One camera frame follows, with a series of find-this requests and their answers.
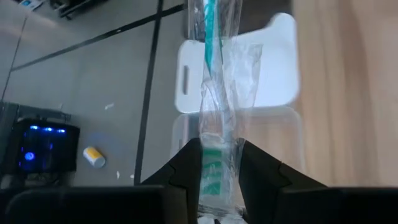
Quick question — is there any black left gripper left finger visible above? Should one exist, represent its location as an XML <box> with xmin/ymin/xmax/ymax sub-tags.
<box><xmin>141</xmin><ymin>138</ymin><xmax>203</xmax><ymax>224</ymax></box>

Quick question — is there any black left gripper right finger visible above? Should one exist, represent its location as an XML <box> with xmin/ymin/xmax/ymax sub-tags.
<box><xmin>238</xmin><ymin>139</ymin><xmax>328</xmax><ymax>224</ymax></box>

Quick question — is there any teal toothbrush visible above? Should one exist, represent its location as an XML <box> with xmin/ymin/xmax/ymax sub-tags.
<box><xmin>188</xmin><ymin>0</ymin><xmax>264</xmax><ymax>224</ymax></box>

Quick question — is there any clear plastic bin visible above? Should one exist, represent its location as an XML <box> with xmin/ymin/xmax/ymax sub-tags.
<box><xmin>170</xmin><ymin>107</ymin><xmax>307</xmax><ymax>187</ymax></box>

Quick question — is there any yellow white can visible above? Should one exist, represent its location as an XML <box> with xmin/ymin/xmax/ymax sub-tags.
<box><xmin>82</xmin><ymin>146</ymin><xmax>107</xmax><ymax>169</ymax></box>

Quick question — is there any white plastic bin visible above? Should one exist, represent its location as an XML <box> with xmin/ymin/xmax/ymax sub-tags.
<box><xmin>174</xmin><ymin>12</ymin><xmax>301</xmax><ymax>114</ymax></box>

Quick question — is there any black computer with blue lights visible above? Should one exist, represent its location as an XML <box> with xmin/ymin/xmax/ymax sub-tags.
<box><xmin>12</xmin><ymin>117</ymin><xmax>81</xmax><ymax>174</ymax></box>

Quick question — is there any grey case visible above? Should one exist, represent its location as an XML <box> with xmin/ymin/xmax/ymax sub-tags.
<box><xmin>0</xmin><ymin>101</ymin><xmax>73</xmax><ymax>125</ymax></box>

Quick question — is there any black floor stand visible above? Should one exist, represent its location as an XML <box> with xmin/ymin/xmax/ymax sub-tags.
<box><xmin>49</xmin><ymin>0</ymin><xmax>108</xmax><ymax>20</ymax></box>

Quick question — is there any blue white box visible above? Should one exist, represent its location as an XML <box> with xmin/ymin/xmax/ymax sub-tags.
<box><xmin>17</xmin><ymin>0</ymin><xmax>44</xmax><ymax>12</ymax></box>

